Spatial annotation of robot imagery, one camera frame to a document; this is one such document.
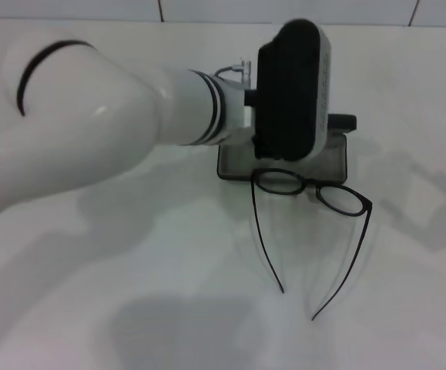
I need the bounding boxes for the black glasses case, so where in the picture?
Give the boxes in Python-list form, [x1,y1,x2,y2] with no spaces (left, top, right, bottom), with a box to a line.
[216,113,358,185]

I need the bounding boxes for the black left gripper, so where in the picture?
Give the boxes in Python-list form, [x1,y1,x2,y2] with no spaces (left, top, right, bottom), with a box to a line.
[251,130,287,162]

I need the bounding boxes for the left wrist connector cable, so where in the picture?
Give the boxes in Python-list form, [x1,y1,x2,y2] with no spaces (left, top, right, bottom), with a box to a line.
[214,57,253,84]

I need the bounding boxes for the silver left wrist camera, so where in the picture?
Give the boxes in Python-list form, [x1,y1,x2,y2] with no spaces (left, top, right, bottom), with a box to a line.
[244,17,331,163]

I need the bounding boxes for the black glasses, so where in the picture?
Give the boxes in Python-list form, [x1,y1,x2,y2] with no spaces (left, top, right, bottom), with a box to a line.
[250,167,374,323]

